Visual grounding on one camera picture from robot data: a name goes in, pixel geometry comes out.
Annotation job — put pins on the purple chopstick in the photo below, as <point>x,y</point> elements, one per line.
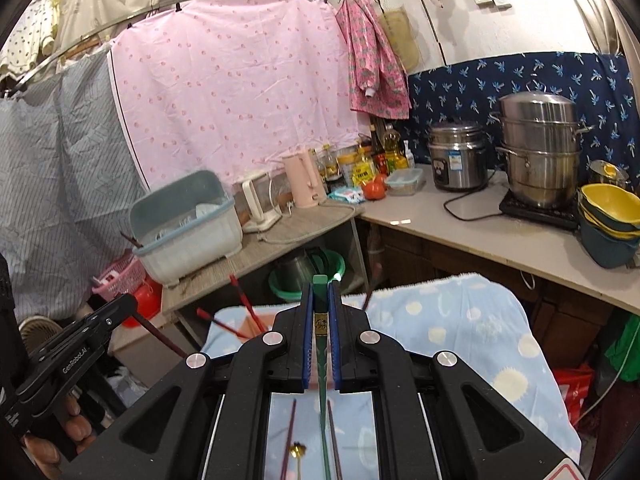
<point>291,425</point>

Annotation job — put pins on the yellow loofah net bag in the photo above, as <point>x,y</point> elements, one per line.
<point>400,35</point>

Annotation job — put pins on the white dotted hanging garment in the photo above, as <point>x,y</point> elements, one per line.
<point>30,35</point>

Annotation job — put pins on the pink floral smock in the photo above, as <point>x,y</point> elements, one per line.
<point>370,65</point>

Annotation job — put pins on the pink electric kettle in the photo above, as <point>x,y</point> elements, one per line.
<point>300,180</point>

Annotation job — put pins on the green plastic bag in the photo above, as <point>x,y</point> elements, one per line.
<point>625,350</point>

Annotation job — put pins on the beige round fan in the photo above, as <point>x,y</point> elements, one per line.
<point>37,330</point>

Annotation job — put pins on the red cardboard box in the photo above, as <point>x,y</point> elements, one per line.
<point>572,387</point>

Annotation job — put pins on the blue printed wall cloth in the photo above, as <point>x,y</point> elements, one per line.
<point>460,95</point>

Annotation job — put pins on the steel rice cooker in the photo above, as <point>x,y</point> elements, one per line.
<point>457,160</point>

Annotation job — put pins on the grey striped hanging cloth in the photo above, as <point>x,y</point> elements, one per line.
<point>60,185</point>

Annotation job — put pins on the small steel bowl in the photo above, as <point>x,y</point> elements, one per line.
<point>607,172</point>

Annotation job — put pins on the beige curtain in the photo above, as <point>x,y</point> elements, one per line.
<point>605,5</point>

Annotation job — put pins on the steel steamer pot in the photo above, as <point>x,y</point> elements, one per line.
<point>540,150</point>

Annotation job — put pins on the grey dish drainer tub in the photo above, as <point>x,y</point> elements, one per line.
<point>185,240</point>

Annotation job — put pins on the beige kitchen counter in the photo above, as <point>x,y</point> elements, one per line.
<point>475,235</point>

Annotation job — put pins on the red tomato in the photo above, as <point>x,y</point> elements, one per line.
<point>374,190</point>

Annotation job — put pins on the cooking oil bottle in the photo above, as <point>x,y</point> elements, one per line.
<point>394,147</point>

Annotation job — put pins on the gold flower spoon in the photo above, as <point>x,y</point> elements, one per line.
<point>299,449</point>

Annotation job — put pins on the brown chopstick right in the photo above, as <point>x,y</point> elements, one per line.
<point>334,435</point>

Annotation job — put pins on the green chopstick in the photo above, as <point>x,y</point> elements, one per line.
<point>320,327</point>

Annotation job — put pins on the green plastic basin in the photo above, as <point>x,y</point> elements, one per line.
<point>280,287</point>

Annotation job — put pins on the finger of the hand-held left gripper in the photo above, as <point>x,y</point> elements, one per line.
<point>122,307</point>

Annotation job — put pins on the pink dotted hanging cloth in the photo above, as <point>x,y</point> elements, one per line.
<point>225,85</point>

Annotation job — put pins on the white small bottle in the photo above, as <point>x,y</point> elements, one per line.
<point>410,155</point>

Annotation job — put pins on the red plastic basin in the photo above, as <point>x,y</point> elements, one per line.
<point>145,302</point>

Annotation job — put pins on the stacked teal yellow bowls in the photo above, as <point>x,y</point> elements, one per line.
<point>610,230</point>

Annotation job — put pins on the clear food container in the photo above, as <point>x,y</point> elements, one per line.
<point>405,182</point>

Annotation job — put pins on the dark sauce bottle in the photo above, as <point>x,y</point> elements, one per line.
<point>376,147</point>

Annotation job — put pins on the maroon chopstick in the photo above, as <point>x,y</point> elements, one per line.
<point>160,336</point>

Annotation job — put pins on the black induction cooker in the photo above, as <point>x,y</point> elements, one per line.
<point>540,212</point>

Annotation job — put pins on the white kitchen appliance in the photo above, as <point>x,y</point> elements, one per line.
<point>257,205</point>

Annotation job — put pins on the grey wooden side table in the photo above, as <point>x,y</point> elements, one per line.
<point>300,225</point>

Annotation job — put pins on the blue dotted tablecloth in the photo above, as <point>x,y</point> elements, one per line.
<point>450,335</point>

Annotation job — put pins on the person's left hand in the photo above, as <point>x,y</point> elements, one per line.
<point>80,430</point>

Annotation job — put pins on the blue wipes packet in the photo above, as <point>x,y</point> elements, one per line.
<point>346,195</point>

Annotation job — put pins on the pink plastic basket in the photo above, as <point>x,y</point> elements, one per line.
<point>120,277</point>

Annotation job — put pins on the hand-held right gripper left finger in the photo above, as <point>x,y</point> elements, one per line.
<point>308,340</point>

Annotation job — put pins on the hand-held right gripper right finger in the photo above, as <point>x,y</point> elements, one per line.
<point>334,340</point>

